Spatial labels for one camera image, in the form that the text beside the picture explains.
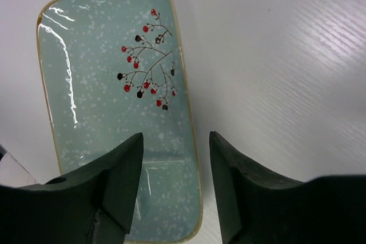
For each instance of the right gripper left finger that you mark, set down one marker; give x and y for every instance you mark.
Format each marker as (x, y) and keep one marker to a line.
(92, 204)

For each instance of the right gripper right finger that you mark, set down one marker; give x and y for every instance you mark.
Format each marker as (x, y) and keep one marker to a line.
(258, 205)

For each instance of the pale green rectangular berry plate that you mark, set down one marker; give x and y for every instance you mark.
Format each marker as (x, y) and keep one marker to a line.
(113, 68)

